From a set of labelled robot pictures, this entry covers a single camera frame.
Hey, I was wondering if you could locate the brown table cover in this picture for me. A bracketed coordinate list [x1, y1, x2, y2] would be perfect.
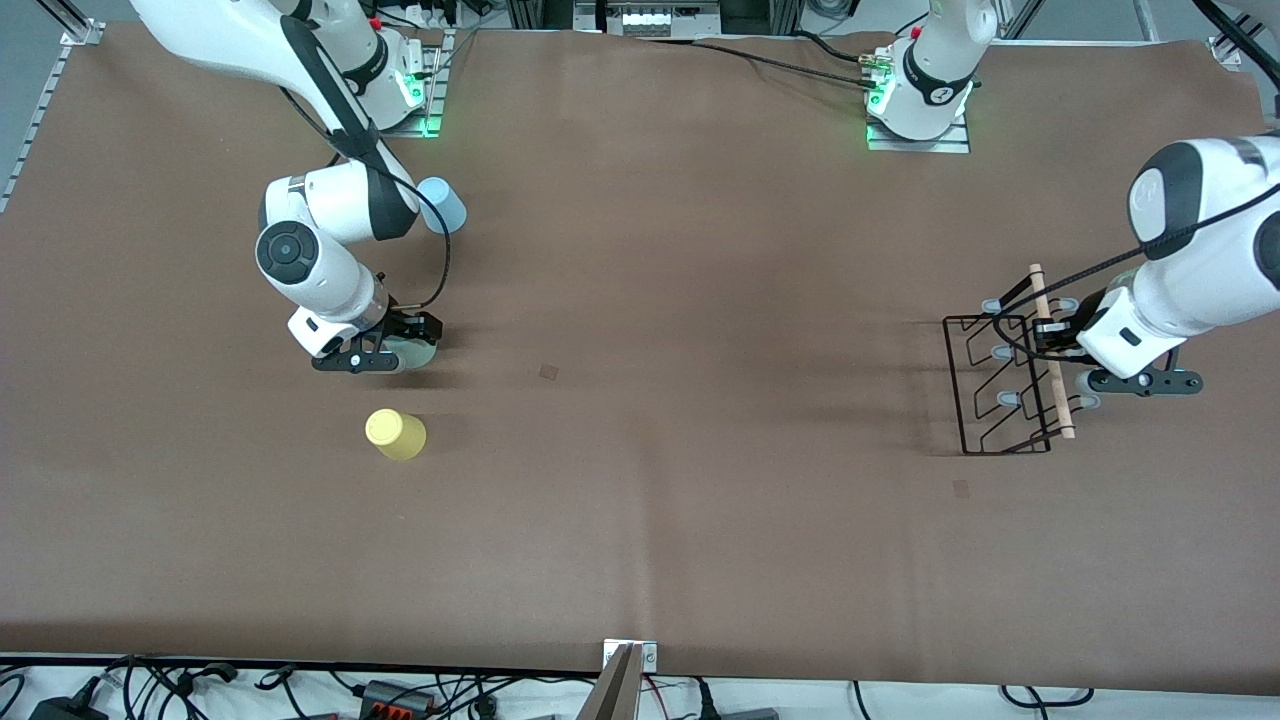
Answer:
[0, 22, 1280, 696]

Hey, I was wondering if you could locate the white power strip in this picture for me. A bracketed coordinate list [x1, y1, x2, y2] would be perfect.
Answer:
[600, 0, 723, 37]

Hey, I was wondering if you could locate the perforated metal rail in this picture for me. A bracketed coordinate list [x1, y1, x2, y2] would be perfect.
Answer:
[0, 18, 106, 213]

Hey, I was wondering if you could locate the looped black cable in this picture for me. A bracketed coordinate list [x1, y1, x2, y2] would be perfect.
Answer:
[1000, 685, 1097, 710]

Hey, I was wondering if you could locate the black frame profile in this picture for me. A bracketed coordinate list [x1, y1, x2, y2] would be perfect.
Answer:
[505, 0, 601, 31]

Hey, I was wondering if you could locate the short black table cable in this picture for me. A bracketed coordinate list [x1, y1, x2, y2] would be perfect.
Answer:
[795, 28, 881, 66]

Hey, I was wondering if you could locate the tangled black cable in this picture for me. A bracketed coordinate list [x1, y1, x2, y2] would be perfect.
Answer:
[100, 655, 241, 720]

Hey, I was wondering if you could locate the aluminium profile post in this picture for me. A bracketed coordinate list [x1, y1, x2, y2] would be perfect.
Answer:
[575, 643, 646, 720]

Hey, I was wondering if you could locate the light blue plastic cup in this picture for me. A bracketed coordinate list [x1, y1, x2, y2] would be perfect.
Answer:
[418, 177, 468, 236]

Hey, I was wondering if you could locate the black orange connector box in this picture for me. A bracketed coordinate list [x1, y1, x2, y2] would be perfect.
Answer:
[360, 680, 437, 717]

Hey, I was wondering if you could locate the aluminium arm base plate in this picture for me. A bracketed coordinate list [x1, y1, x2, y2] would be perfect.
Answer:
[866, 110, 973, 154]
[370, 28, 456, 138]

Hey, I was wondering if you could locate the black wire cup holder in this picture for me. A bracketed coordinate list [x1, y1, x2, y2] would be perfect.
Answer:
[943, 263, 1103, 458]

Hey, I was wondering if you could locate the long black table cable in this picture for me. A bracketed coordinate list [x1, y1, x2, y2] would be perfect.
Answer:
[640, 36, 881, 93]

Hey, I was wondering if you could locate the black power adapter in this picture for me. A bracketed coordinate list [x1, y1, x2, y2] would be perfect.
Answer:
[28, 695, 111, 720]

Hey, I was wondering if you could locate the yellow plastic cup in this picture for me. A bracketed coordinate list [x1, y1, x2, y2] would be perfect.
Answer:
[364, 408, 428, 462]

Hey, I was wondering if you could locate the mint green plastic cup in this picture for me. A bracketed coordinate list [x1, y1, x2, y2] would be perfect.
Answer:
[385, 335, 441, 374]

